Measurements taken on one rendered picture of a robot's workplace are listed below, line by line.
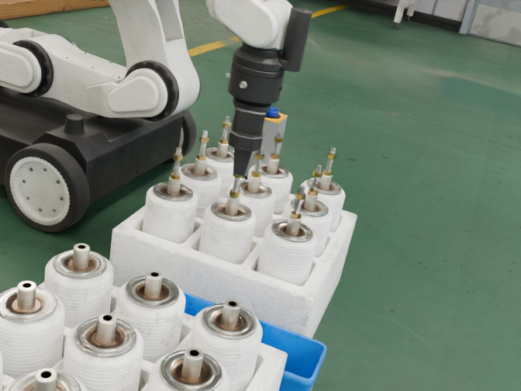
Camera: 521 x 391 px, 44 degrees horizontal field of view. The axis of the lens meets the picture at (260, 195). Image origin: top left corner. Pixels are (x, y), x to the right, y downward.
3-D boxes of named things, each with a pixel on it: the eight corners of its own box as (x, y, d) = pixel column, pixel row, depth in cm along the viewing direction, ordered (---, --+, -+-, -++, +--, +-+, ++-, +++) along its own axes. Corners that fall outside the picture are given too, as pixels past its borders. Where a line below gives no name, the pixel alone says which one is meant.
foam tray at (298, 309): (104, 309, 125) (112, 229, 117) (188, 230, 159) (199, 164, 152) (291, 382, 116) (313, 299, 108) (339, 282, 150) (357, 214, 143)
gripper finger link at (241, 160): (229, 171, 112) (236, 139, 109) (247, 175, 112) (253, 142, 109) (229, 175, 110) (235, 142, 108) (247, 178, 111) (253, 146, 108)
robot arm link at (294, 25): (222, 70, 103) (235, -2, 98) (245, 59, 112) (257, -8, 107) (290, 88, 100) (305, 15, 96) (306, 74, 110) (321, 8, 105)
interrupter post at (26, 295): (12, 308, 82) (12, 286, 80) (24, 299, 84) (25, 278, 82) (27, 314, 81) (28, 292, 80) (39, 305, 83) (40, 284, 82)
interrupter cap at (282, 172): (248, 171, 135) (249, 168, 135) (262, 161, 142) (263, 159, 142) (281, 183, 133) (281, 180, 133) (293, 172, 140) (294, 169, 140)
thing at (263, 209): (215, 276, 130) (229, 196, 122) (215, 251, 138) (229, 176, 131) (261, 282, 131) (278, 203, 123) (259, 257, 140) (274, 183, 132)
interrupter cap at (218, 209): (233, 226, 112) (234, 223, 112) (201, 209, 116) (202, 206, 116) (259, 216, 118) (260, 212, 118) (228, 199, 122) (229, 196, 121)
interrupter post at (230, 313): (217, 325, 86) (220, 305, 85) (224, 316, 88) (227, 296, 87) (232, 331, 86) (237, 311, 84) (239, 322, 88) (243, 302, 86)
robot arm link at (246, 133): (270, 156, 105) (285, 86, 100) (213, 145, 105) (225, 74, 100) (271, 130, 117) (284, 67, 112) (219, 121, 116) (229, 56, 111)
